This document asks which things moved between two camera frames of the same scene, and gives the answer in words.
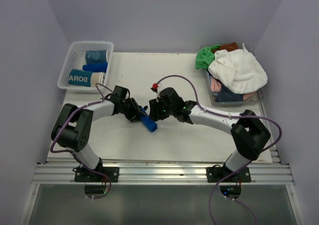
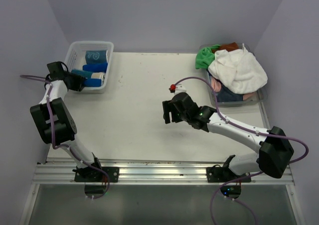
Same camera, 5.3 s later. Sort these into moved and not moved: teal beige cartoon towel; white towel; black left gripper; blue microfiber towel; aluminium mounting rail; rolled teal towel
Moved: blue microfiber towel; black left gripper
Not moved: aluminium mounting rail; rolled teal towel; white towel; teal beige cartoon towel
